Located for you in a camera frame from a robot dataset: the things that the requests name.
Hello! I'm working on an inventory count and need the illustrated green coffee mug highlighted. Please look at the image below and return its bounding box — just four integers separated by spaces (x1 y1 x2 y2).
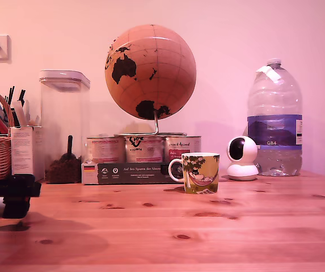
168 152 221 196

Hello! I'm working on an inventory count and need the white cardboard box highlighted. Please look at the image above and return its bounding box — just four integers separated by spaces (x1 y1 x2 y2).
10 126 45 182

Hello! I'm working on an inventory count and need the dark scoop with grounds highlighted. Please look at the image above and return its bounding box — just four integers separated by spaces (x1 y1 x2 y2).
45 135 83 184

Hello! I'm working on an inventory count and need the silver tin with pink label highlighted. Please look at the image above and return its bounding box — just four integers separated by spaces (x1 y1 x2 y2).
87 137 126 164

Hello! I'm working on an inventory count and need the clear square lidded container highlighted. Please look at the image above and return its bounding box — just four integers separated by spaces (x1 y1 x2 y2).
39 70 91 184

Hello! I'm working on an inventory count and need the dark flat printed box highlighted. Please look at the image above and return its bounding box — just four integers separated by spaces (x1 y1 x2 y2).
82 161 184 185

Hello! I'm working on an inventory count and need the silver tin with black logo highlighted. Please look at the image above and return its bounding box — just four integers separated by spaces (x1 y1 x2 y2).
125 135 166 164

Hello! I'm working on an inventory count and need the silver tin with red label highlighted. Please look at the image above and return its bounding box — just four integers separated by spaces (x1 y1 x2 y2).
164 135 202 164

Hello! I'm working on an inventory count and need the cork globe on metal stand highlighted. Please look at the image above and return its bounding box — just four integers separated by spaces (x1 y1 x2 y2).
104 24 197 137

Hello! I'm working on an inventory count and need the large clear water bottle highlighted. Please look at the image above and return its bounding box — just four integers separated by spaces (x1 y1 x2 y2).
247 58 304 177

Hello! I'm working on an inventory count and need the small white round camera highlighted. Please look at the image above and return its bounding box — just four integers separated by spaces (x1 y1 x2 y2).
226 135 259 181

